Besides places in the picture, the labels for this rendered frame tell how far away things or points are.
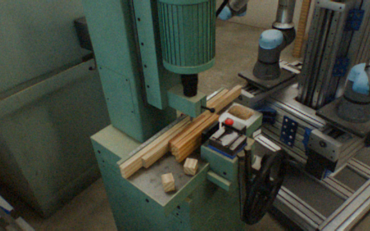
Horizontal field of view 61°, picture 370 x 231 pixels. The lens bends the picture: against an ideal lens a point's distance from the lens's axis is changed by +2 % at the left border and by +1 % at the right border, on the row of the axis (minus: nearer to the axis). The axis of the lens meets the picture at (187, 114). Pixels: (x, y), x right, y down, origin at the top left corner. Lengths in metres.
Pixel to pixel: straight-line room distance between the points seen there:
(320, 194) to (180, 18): 1.41
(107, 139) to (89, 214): 0.88
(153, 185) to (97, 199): 1.24
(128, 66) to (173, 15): 0.30
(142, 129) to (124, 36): 0.40
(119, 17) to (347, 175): 1.65
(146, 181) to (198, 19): 0.54
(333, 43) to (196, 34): 0.81
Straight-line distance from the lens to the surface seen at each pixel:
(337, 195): 2.03
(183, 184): 1.03
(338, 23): 1.55
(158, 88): 1.13
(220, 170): 1.08
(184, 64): 0.97
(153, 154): 1.08
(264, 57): 1.69
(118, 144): 1.36
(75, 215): 2.22
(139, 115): 1.24
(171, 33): 0.95
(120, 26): 1.08
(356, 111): 1.51
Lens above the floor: 1.68
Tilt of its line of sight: 36 degrees down
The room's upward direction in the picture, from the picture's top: 3 degrees counter-clockwise
